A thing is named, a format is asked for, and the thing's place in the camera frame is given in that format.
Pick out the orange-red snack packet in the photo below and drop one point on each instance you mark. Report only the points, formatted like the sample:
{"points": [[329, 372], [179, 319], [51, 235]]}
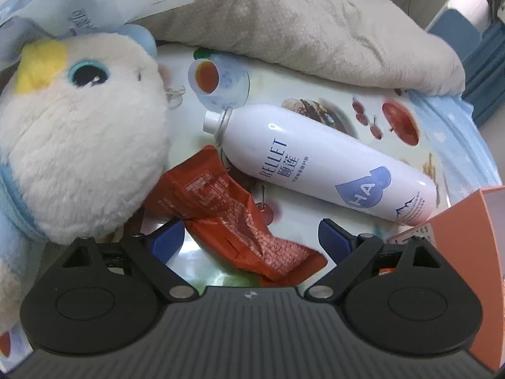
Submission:
{"points": [[221, 205]]}

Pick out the white spray bottle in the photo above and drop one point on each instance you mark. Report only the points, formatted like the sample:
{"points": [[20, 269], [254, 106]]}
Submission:
{"points": [[315, 158]]}

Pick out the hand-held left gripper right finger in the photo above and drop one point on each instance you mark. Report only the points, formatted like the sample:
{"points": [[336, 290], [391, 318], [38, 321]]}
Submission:
{"points": [[334, 239]]}

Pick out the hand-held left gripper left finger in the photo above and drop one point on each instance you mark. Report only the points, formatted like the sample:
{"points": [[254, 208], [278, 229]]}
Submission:
{"points": [[167, 239]]}

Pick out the grey duvet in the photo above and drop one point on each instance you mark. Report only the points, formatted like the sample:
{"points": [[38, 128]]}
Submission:
{"points": [[315, 19]]}

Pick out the white plush duck toy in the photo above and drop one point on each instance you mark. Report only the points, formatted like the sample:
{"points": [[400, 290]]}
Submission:
{"points": [[79, 146]]}

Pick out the pink cardboard box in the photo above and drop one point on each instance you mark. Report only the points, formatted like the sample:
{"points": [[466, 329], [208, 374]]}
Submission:
{"points": [[465, 229]]}

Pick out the blue pleated curtain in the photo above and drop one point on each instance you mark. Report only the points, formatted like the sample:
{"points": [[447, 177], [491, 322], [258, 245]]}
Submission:
{"points": [[489, 79]]}

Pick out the light blue bedsheet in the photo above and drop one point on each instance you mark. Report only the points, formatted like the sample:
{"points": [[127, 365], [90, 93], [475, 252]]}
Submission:
{"points": [[453, 138]]}

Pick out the food-printed mat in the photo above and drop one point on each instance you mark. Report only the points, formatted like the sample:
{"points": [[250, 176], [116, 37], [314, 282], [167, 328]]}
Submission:
{"points": [[276, 83]]}

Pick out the blue chair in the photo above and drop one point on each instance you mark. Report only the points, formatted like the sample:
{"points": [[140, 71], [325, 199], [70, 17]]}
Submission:
{"points": [[457, 31]]}

